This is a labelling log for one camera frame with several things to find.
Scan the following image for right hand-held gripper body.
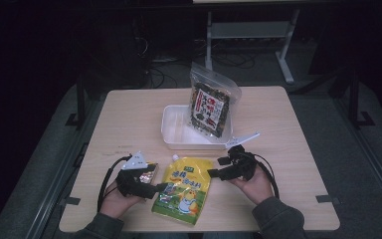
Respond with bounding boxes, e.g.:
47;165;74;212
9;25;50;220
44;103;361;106
224;131;262;182

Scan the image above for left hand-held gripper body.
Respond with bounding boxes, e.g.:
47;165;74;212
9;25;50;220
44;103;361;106
114;151;158;200

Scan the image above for small gold foil packet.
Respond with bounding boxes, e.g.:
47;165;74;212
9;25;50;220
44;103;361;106
137;161;160;186

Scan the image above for yellow spout pouch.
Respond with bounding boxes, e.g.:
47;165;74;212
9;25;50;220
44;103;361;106
150;153;215;226

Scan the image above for white plastic container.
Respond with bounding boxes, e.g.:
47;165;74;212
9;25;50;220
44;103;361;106
160;104;234;151

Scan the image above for clear packet of dark food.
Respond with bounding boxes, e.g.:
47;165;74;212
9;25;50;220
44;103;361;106
187;61;243;144

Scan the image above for person's left hand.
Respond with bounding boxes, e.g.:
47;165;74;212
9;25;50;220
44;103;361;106
98;179;146;220

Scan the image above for person's right hand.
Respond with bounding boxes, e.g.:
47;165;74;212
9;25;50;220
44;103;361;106
229;164;276;206

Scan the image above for grey tape strip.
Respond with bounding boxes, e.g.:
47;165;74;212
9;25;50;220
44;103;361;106
314;194;341;204
59;196;82;206

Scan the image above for black metal stand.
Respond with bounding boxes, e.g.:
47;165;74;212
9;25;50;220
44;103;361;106
347;68;376;129
65;73;88;129

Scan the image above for left hand-held gripper cable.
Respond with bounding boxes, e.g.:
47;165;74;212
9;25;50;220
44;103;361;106
96;154;133;214

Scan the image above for hand-held gripper cable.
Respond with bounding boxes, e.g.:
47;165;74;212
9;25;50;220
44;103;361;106
96;154;133;214
244;151;281;201

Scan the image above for right hand-held gripper cable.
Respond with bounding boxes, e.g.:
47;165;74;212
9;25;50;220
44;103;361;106
244;151;281;201

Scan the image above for black floor cables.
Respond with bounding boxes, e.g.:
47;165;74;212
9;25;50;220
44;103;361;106
130;18;258;90

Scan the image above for white metal desk frame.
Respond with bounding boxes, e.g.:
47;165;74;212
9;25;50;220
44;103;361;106
204;8;301;87

